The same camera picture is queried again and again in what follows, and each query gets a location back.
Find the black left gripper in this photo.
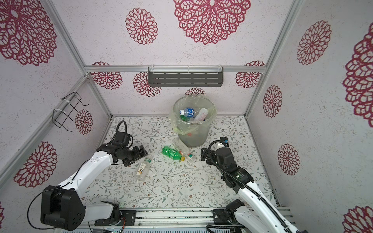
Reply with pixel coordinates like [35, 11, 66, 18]
[119, 144, 148, 167]

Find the clear bottle white yellow label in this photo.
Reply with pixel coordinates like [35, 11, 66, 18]
[135, 155, 153, 181]

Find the green bottle yellow cap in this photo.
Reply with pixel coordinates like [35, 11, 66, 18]
[162, 146, 185, 161]
[180, 115, 190, 122]

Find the clear bottle green red label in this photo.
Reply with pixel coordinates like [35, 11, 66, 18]
[173, 137, 196, 162]

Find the crushed Pocari bottle blue label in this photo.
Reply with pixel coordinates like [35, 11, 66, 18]
[179, 108, 195, 117]

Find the clear bottle red cap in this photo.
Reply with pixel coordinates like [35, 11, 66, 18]
[194, 108, 208, 121]

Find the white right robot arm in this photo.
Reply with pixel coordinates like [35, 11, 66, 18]
[201, 147, 301, 233]

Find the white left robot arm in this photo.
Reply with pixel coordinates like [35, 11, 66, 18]
[40, 132, 148, 231]

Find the green plastic bin liner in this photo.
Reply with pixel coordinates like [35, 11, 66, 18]
[169, 95, 217, 136]

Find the silver mesh waste bin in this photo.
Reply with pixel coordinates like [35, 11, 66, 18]
[169, 95, 217, 147]

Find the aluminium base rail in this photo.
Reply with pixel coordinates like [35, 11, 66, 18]
[51, 206, 297, 229]

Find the dark grey wall shelf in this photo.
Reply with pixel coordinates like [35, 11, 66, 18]
[147, 67, 224, 87]

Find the black wire wall rack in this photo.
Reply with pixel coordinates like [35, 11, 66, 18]
[51, 91, 88, 132]

